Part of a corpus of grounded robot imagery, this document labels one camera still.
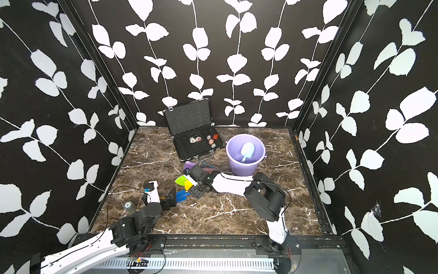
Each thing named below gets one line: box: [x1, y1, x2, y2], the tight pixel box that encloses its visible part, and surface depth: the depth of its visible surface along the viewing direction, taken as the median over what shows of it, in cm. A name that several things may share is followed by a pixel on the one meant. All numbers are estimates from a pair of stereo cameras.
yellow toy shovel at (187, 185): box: [184, 179, 194, 192], surface depth 95 cm
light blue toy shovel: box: [240, 142, 255, 163], surface depth 98 cm
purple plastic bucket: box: [225, 133, 267, 177], surface depth 95 cm
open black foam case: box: [163, 98, 225, 163], surface depth 110 cm
